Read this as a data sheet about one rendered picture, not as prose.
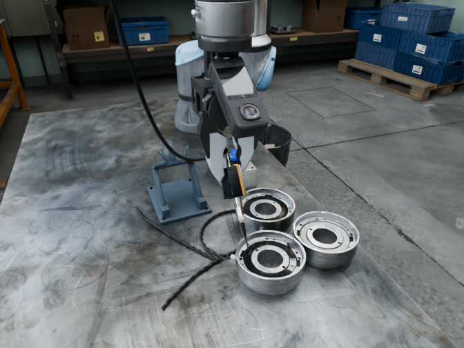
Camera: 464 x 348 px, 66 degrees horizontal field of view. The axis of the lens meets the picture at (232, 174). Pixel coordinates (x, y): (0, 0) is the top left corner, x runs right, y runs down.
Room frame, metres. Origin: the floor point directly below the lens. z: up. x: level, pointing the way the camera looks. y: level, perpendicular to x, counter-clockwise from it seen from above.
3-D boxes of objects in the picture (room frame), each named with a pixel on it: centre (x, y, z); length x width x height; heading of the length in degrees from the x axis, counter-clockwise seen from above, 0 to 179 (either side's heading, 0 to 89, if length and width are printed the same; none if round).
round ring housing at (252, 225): (0.52, -0.06, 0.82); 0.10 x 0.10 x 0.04
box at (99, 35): (3.79, 1.44, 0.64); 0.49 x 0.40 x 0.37; 115
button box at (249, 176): (0.67, -0.01, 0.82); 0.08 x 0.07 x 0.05; 20
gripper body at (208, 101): (0.50, 0.01, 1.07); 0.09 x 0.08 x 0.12; 23
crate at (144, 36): (4.00, 0.94, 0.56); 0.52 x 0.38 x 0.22; 107
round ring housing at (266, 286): (0.40, -0.06, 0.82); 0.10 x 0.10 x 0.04
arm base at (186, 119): (0.99, 0.09, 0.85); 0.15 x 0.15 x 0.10
